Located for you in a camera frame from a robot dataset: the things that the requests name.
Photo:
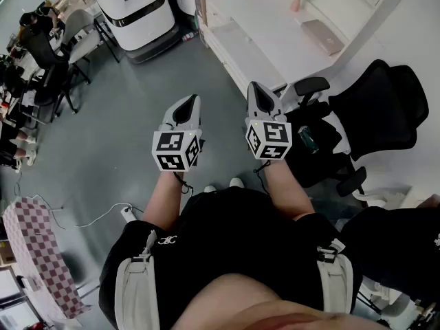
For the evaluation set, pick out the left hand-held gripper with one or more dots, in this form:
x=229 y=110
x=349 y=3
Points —
x=172 y=143

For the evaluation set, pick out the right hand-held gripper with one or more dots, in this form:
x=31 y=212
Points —
x=271 y=132

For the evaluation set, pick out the person's right forearm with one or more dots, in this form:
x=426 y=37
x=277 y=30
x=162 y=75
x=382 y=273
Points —
x=285 y=191

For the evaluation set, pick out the person's left forearm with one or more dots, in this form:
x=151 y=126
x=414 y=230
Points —
x=163 y=201

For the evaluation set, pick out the person's white left shoe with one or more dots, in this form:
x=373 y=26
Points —
x=209 y=188

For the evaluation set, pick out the person's white shoe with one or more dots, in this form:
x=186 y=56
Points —
x=237 y=183
x=209 y=188

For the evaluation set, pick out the small red bottle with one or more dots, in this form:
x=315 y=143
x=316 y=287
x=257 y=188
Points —
x=190 y=36

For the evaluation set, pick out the white desk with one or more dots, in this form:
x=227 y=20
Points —
x=275 y=22

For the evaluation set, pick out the person's white right shoe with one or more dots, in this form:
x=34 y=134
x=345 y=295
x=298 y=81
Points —
x=237 y=183

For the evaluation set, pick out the pink laptop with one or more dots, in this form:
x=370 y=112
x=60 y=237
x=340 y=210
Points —
x=323 y=36

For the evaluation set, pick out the white power strip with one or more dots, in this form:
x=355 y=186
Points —
x=128 y=214

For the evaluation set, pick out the black mesh office chair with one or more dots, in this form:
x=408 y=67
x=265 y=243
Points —
x=378 y=108

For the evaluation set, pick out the grey padded chair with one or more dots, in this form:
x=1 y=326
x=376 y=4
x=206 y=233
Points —
x=82 y=36

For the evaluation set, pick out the person's black shirt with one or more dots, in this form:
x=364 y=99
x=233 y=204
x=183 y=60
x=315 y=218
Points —
x=237 y=239

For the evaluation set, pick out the black swivel chair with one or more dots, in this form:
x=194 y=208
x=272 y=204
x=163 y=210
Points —
x=48 y=81

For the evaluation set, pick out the white carved chair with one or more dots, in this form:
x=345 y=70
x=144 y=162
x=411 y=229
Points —
x=381 y=195

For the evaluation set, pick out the person's chin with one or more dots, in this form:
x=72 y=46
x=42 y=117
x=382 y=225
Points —
x=261 y=304

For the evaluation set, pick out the pink checkered box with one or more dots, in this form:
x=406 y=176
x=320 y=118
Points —
x=38 y=253

